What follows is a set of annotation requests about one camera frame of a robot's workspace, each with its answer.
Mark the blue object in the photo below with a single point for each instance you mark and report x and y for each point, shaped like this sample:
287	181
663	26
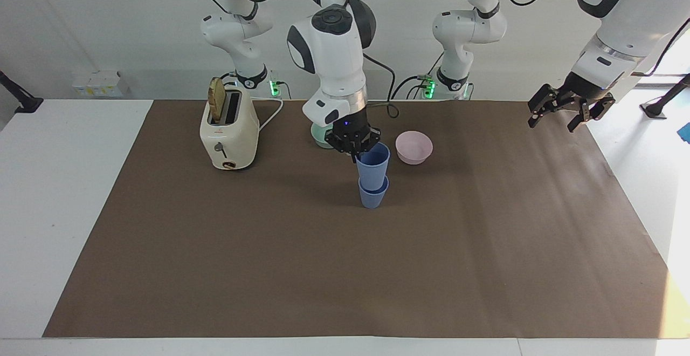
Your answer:
685	132

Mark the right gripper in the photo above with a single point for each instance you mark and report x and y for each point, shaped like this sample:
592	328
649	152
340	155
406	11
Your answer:
353	121

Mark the pink bowl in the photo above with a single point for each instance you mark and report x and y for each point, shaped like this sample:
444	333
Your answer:
414	148

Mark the toast slice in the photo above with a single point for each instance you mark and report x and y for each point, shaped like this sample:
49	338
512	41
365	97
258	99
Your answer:
216	100

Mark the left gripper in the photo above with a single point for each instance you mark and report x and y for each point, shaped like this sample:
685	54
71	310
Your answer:
585	89

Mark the blue plastic cup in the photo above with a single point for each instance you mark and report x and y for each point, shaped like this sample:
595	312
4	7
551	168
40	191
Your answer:
373	198
373	170

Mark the cream toaster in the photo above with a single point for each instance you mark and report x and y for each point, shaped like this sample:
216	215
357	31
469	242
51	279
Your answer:
229	140

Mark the white wall socket box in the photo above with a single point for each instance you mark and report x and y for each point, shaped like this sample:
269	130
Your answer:
99	83

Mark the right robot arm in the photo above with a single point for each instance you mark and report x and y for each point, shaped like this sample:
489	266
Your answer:
331	70

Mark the black stand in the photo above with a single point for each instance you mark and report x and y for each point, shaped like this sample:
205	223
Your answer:
21	100
668	97

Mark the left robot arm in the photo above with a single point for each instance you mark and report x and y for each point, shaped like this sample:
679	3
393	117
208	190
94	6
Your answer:
464	32

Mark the mint green bowl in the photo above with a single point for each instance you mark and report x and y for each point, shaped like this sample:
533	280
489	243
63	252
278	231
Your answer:
319	136

